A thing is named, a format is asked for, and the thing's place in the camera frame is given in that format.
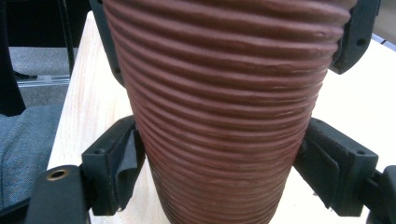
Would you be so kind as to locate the brown ribbed paper cup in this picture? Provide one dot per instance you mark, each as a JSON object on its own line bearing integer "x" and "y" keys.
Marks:
{"x": 224, "y": 109}

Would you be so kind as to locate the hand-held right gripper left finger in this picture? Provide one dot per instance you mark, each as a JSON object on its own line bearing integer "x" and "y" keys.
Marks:
{"x": 106, "y": 174}

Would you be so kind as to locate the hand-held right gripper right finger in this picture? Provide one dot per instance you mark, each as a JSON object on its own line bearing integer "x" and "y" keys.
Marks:
{"x": 339, "y": 168}

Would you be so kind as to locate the dark curtain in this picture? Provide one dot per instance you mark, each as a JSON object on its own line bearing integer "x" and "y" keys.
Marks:
{"x": 37, "y": 21}

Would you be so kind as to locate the metal rail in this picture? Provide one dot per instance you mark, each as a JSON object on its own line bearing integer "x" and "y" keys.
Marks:
{"x": 43, "y": 81}

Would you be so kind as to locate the black pole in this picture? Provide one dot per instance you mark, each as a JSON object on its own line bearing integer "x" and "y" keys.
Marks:
{"x": 65, "y": 31}

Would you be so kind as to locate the black stand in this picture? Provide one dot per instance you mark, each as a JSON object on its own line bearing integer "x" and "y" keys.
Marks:
{"x": 9, "y": 62}

